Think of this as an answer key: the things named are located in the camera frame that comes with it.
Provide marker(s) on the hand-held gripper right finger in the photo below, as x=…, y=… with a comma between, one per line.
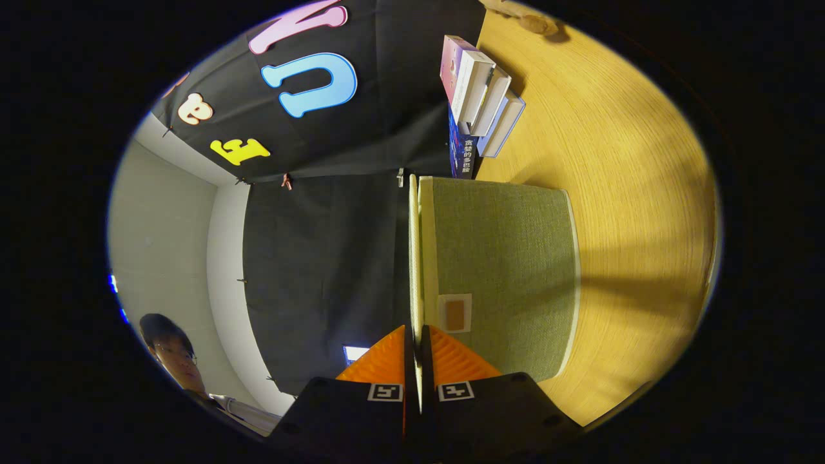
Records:
x=427, y=367

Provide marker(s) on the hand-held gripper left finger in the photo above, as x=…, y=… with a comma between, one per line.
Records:
x=409, y=367

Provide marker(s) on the green fabric storage box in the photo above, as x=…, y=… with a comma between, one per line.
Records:
x=503, y=258

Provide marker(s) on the computer monitor screen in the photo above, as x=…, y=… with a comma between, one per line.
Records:
x=354, y=353

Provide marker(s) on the person's white shirt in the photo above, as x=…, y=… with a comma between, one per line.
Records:
x=248, y=415

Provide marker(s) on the dark blue book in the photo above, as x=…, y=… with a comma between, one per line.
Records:
x=463, y=154

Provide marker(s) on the pink cloth clip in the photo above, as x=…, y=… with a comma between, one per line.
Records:
x=287, y=182

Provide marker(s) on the person's head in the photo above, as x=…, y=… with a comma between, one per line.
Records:
x=171, y=354

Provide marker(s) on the light blue cover book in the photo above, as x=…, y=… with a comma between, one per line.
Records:
x=506, y=125

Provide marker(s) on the white page book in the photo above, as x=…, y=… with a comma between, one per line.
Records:
x=493, y=103

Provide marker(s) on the pink cover book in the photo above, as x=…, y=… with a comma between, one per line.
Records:
x=454, y=64

